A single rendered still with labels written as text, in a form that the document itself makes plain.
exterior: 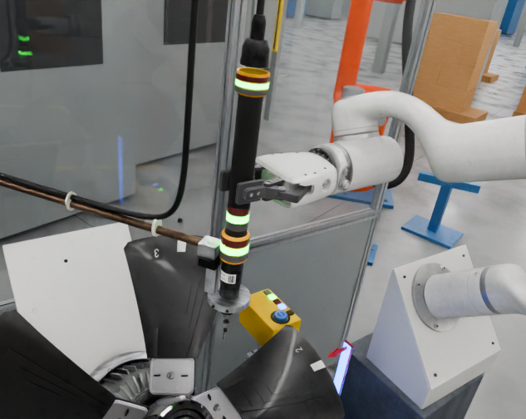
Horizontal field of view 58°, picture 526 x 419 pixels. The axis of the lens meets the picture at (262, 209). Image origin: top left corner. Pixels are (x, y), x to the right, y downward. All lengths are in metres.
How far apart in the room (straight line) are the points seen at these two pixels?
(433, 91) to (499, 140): 8.11
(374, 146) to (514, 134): 0.21
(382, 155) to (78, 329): 0.71
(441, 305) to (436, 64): 7.62
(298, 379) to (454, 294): 0.49
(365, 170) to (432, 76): 8.06
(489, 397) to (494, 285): 1.83
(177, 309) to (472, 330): 0.91
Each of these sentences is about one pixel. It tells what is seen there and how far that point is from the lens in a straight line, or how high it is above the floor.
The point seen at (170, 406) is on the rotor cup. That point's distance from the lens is 0.86.
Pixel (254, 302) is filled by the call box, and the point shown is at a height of 1.07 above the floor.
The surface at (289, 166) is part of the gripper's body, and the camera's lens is 0.70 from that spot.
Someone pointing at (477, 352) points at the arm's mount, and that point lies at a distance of 1.53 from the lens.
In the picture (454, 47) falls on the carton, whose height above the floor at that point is 1.13.
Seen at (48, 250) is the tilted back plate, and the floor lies 1.34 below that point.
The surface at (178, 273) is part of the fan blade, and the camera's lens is 0.92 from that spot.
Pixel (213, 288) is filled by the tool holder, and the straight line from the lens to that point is 0.76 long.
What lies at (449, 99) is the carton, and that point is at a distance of 8.77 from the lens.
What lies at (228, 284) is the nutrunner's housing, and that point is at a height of 1.48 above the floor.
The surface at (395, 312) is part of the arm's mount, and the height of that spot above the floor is 1.14.
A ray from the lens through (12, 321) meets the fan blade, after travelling 0.80.
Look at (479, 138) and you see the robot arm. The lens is 0.74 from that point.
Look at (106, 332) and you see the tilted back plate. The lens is 1.11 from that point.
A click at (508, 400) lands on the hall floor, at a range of 3.08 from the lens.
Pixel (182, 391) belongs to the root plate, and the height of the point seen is 1.24.
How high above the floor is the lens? 1.93
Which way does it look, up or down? 27 degrees down
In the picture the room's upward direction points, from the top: 8 degrees clockwise
